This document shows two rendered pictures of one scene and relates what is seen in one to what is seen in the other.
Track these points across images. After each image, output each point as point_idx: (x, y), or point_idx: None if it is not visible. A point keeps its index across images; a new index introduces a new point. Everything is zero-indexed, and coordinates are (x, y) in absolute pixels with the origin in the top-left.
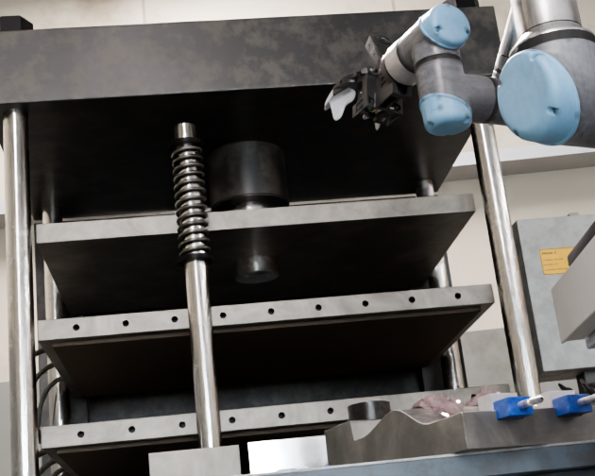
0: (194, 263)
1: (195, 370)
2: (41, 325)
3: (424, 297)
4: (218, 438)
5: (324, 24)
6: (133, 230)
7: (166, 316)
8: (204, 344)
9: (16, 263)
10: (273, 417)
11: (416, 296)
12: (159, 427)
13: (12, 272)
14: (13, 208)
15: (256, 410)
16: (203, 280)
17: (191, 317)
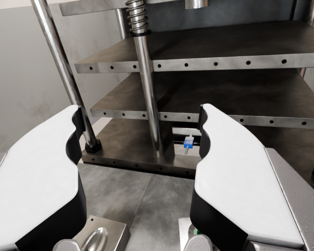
0: (137, 38)
1: (144, 98)
2: (76, 66)
3: (295, 60)
4: (157, 128)
5: None
6: (107, 6)
7: (130, 64)
8: (147, 87)
9: (47, 40)
10: (184, 118)
11: (288, 59)
12: (134, 115)
13: (48, 46)
14: (33, 4)
15: (176, 114)
16: (144, 49)
17: (140, 71)
